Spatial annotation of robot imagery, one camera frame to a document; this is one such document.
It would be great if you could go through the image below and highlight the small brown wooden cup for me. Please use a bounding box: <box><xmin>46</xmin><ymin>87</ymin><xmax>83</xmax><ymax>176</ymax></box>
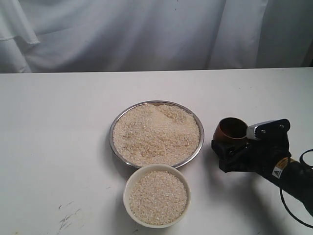
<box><xmin>213</xmin><ymin>117</ymin><xmax>248</xmax><ymax>145</ymax></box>

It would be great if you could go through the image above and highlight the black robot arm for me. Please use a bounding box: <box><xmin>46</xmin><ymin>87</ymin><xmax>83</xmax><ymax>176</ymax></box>
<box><xmin>211</xmin><ymin>117</ymin><xmax>313</xmax><ymax>210</ymax></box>

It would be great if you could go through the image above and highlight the white ceramic rice bowl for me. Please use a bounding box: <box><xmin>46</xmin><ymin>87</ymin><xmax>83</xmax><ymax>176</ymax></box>
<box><xmin>123</xmin><ymin>164</ymin><xmax>191</xmax><ymax>229</ymax></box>

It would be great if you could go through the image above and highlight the white fabric backdrop curtain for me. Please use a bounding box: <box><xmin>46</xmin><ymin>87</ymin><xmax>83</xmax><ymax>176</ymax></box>
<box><xmin>0</xmin><ymin>0</ymin><xmax>313</xmax><ymax>73</ymax></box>

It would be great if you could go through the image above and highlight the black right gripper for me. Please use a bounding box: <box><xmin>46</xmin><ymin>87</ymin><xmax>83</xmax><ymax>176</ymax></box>
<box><xmin>211</xmin><ymin>119</ymin><xmax>291</xmax><ymax>177</ymax></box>

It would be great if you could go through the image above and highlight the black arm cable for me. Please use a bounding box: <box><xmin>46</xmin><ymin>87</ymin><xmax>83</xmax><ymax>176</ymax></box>
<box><xmin>280</xmin><ymin>149</ymin><xmax>313</xmax><ymax>227</ymax></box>

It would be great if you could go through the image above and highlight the round steel rice plate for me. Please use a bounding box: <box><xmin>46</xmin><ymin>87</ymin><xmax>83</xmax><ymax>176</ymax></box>
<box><xmin>109</xmin><ymin>100</ymin><xmax>204</xmax><ymax>168</ymax></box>

